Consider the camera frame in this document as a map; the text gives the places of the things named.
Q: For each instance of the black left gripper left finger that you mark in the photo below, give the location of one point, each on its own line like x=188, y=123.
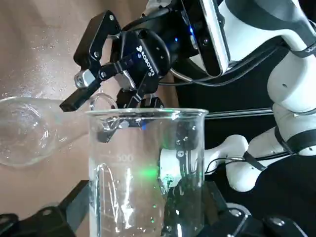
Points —
x=49, y=219

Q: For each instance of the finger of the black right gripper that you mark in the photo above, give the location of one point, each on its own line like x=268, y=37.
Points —
x=133, y=98
x=96, y=37

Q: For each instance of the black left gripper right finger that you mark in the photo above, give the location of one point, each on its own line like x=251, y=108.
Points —
x=232, y=222

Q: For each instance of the clear glass beaker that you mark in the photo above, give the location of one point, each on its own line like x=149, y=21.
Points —
x=138, y=172

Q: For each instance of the clear glass conical flask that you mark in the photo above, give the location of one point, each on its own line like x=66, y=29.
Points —
x=29, y=133

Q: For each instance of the slim aluminium frame post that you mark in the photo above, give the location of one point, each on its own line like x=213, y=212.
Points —
x=242, y=112

